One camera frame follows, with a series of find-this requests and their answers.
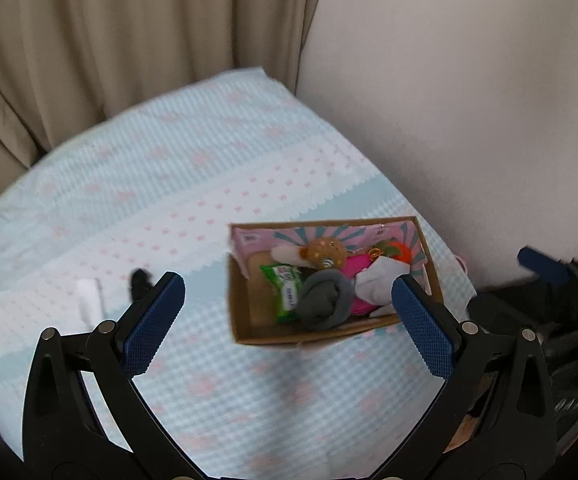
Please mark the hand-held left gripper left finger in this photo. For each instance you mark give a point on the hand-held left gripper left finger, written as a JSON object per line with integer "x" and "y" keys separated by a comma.
{"x": 151, "y": 330}

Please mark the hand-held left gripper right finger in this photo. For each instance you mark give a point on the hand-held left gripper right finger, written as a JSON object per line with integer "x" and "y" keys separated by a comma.
{"x": 424, "y": 330}

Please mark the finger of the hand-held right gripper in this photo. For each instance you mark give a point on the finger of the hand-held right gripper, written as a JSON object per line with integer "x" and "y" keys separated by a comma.
{"x": 544, "y": 265}

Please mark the black sock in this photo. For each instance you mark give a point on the black sock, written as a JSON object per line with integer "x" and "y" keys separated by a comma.
{"x": 140, "y": 282}

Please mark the white sock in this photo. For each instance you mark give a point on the white sock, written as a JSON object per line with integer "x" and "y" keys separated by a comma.
{"x": 379, "y": 280}
{"x": 89, "y": 302}

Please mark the orange fluffy plush ball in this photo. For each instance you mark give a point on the orange fluffy plush ball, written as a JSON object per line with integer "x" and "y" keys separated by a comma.
{"x": 399, "y": 251}

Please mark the pink pouch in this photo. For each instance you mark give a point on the pink pouch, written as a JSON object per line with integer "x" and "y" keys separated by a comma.
{"x": 354, "y": 265}

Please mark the grey sock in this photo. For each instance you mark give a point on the grey sock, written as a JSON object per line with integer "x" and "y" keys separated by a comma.
{"x": 324, "y": 300}

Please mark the cardboard box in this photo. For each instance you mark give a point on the cardboard box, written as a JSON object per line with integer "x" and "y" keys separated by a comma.
{"x": 256, "y": 317}

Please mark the brown drumstick plush toy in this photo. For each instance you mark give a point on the brown drumstick plush toy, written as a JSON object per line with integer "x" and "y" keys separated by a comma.
{"x": 326, "y": 254}

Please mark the green wipes packet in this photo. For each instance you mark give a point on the green wipes packet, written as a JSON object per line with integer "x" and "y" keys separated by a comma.
{"x": 286, "y": 290}

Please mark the blue checked bed sheet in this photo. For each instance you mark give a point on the blue checked bed sheet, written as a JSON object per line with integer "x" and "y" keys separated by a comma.
{"x": 219, "y": 160}

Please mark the beige curtain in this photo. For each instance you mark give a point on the beige curtain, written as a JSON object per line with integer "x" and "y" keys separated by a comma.
{"x": 119, "y": 35}

